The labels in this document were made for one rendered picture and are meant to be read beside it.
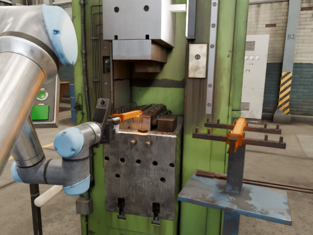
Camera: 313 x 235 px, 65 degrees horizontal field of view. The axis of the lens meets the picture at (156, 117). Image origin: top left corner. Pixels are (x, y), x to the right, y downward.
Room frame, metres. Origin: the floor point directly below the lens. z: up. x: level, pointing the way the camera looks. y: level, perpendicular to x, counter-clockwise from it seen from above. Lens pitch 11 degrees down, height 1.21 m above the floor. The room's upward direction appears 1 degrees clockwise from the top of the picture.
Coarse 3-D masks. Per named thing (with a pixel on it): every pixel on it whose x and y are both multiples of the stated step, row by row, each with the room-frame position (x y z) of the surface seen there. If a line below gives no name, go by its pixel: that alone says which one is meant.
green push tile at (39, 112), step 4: (36, 108) 1.18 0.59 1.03; (40, 108) 1.18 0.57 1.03; (44, 108) 1.18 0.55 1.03; (48, 108) 1.19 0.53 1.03; (32, 112) 1.16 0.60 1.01; (36, 112) 1.17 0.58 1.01; (40, 112) 1.17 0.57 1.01; (44, 112) 1.17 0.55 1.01; (48, 112) 1.18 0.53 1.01; (32, 116) 1.15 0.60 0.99; (36, 116) 1.16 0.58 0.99; (40, 116) 1.16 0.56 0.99; (44, 116) 1.16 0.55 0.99; (48, 116) 1.18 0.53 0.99
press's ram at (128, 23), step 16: (112, 0) 1.26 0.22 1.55; (128, 0) 1.24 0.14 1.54; (144, 0) 1.22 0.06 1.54; (160, 0) 1.20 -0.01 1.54; (112, 16) 1.26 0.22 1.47; (128, 16) 1.24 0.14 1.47; (144, 16) 1.22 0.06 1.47; (160, 16) 1.20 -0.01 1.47; (112, 32) 1.26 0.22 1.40; (128, 32) 1.24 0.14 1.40; (144, 32) 1.22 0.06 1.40; (160, 32) 1.20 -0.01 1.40
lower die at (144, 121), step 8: (144, 112) 1.28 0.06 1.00; (152, 112) 1.32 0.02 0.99; (160, 112) 1.45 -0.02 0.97; (128, 120) 1.24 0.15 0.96; (136, 120) 1.23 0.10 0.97; (144, 120) 1.22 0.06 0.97; (152, 120) 1.26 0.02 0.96; (120, 128) 1.25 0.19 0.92; (128, 128) 1.24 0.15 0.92; (136, 128) 1.23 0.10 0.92; (144, 128) 1.22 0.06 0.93; (152, 128) 1.26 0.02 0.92
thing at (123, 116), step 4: (128, 112) 1.13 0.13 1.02; (132, 112) 1.14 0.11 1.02; (136, 112) 1.19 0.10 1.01; (140, 112) 1.25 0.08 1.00; (112, 116) 0.92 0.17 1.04; (116, 116) 0.94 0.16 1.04; (120, 116) 0.98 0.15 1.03; (124, 116) 1.02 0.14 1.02; (128, 116) 1.07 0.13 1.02; (132, 116) 1.12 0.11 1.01
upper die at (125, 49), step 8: (112, 40) 1.26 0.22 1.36; (120, 40) 1.25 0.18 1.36; (128, 40) 1.24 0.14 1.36; (136, 40) 1.23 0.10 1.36; (144, 40) 1.22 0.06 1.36; (152, 40) 1.24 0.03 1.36; (120, 48) 1.25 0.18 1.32; (128, 48) 1.24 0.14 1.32; (136, 48) 1.23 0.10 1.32; (144, 48) 1.22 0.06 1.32; (152, 48) 1.24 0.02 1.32; (160, 48) 1.42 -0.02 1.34; (120, 56) 1.25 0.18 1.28; (128, 56) 1.24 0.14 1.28; (136, 56) 1.23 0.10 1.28; (144, 56) 1.22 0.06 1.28; (152, 56) 1.24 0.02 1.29; (160, 56) 1.42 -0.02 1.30
